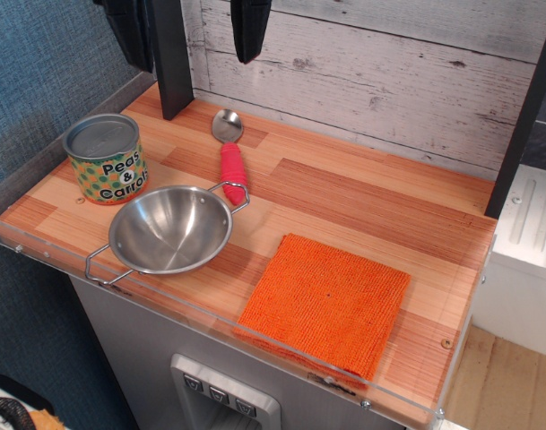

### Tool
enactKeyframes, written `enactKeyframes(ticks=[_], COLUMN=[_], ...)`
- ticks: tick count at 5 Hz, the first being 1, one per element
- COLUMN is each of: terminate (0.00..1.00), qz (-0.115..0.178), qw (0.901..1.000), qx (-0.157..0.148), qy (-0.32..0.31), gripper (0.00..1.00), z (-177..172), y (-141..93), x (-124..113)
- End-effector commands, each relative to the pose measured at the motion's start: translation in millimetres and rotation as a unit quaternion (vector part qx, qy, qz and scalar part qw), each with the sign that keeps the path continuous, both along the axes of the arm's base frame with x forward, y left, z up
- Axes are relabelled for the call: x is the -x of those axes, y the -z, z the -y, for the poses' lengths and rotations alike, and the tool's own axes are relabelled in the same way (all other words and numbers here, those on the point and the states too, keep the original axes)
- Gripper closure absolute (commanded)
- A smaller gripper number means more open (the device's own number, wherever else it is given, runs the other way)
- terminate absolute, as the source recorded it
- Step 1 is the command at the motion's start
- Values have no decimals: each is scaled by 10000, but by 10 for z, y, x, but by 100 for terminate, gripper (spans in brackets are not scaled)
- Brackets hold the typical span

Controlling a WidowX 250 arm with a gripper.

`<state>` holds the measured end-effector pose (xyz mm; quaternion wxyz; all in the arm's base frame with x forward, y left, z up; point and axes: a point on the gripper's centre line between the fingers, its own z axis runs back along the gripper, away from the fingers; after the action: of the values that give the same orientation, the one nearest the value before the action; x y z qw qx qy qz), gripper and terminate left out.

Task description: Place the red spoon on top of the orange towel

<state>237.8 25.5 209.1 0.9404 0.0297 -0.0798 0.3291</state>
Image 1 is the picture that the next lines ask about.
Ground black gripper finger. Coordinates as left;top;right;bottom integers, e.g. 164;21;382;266
93;0;154;73
230;0;272;64

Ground metal spoon with pink handle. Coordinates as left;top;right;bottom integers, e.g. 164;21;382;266
212;109;247;206

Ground orange knitted towel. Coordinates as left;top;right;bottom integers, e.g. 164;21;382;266
234;234;411;387

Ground peas and carrots can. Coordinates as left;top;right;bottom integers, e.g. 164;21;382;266
63;114;149;205

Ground clear acrylic edge guard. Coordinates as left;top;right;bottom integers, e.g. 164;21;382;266
0;209;492;429

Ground white grooved drain board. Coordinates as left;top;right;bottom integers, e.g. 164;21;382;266
493;165;546;270

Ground grey dispenser button panel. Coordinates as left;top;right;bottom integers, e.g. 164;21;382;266
170;354;282;429

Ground black mesh object orange edge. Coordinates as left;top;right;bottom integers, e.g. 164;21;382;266
0;374;67;429

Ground dark vertical post left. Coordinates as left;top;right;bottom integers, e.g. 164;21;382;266
146;0;195;120

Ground dark vertical post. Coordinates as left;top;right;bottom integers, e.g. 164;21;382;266
484;39;546;219
146;0;195;120

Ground steel bowl with wire handles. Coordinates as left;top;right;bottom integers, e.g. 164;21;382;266
85;181;250;286

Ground dark vertical post right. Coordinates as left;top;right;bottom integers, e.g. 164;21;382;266
484;39;546;219

